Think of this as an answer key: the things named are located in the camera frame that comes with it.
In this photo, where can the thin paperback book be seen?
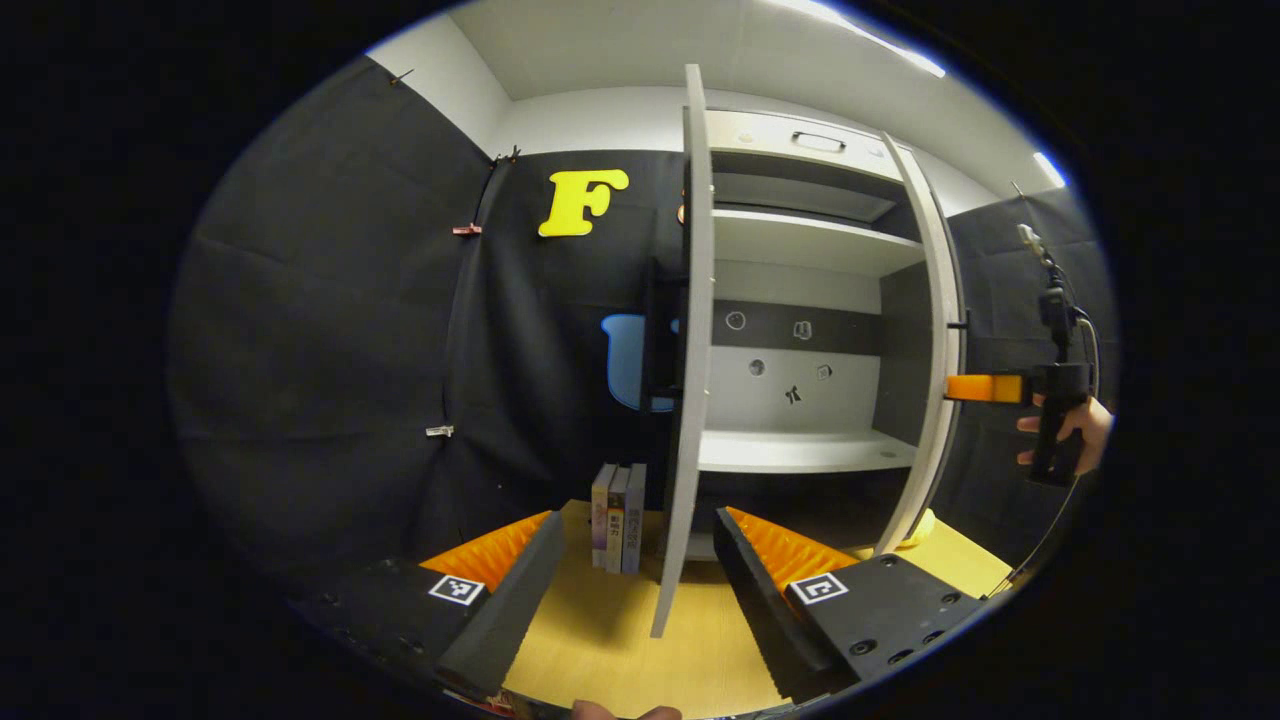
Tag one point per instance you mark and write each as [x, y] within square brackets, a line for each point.
[635, 520]
[616, 525]
[600, 520]

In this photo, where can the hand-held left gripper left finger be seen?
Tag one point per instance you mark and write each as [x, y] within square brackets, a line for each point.
[510, 620]

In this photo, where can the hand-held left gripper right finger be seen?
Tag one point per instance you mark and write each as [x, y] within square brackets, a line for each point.
[765, 610]

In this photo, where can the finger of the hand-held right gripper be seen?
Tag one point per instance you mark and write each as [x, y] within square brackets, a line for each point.
[985, 388]

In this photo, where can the yellow bumpy object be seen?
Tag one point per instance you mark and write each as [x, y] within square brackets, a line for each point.
[922, 527]

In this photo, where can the white cabinet drawer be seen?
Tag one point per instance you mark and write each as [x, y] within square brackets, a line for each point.
[760, 135]

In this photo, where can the long ceiling light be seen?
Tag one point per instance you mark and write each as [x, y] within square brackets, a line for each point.
[880, 40]

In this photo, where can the white and grey cabinet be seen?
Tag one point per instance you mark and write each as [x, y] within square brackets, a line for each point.
[850, 400]

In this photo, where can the white cabinet shelf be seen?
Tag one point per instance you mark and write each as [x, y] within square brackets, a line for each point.
[800, 452]
[800, 240]

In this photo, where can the white cabinet door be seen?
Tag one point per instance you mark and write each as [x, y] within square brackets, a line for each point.
[690, 400]
[940, 450]

